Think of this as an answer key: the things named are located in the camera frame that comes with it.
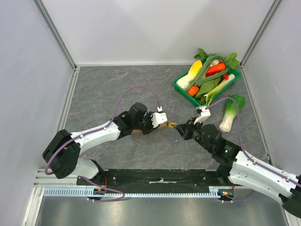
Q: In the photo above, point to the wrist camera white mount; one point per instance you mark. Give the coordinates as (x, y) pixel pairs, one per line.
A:
(158, 117)
(203, 114)

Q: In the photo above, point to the bok choy toy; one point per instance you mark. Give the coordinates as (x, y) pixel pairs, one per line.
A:
(231, 112)

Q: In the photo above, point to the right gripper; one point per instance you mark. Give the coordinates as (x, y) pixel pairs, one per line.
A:
(188, 131)

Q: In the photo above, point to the orange carrot toy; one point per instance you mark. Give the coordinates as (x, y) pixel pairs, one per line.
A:
(215, 69)

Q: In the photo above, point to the small orange pumpkin toy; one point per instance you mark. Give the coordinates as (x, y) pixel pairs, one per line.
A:
(193, 90)

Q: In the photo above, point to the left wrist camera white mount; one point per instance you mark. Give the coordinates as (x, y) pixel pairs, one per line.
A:
(158, 117)

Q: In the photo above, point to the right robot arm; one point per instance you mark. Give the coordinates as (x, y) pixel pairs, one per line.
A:
(241, 168)

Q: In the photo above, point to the yellow napa cabbage toy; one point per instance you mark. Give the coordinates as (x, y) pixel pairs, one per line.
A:
(184, 81)

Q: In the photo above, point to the green leafy vegetable toy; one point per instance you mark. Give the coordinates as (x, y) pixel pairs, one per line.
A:
(205, 88)

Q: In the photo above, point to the green long beans toy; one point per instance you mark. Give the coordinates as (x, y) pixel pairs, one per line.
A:
(199, 80)

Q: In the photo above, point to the white green leek toy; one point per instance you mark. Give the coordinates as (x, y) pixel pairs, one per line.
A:
(211, 94)

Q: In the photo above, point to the brown cardboard express box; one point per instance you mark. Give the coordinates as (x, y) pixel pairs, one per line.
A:
(148, 131)

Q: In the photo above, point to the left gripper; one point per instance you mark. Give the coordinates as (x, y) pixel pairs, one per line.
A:
(150, 128)

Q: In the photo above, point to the yellow utility knife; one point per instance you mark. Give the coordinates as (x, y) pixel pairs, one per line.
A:
(172, 124)

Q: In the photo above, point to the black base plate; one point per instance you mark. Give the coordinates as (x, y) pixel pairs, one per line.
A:
(160, 181)

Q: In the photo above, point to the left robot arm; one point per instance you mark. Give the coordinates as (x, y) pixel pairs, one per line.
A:
(62, 155)

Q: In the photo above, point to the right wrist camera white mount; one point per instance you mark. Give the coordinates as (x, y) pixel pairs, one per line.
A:
(203, 114)

